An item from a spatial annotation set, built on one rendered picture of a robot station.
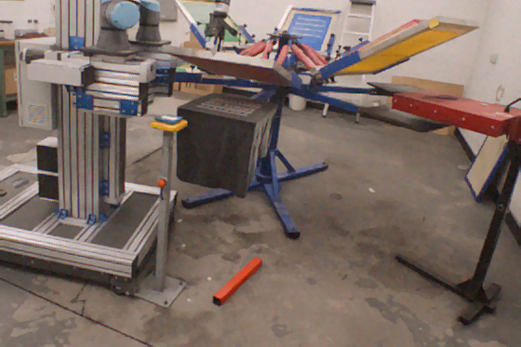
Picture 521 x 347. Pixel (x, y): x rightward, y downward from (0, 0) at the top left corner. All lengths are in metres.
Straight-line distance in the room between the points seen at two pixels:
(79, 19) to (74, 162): 0.79
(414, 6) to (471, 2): 0.72
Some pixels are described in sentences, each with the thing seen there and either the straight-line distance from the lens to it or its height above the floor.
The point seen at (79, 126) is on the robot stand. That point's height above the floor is 0.80.
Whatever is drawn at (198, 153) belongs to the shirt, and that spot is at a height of 0.72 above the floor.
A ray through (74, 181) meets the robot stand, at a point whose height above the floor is 0.46.
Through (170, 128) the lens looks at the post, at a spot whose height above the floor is 0.94.
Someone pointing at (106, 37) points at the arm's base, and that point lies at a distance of 1.94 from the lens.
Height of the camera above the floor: 1.51
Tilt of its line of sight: 16 degrees down
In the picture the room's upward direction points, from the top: 5 degrees clockwise
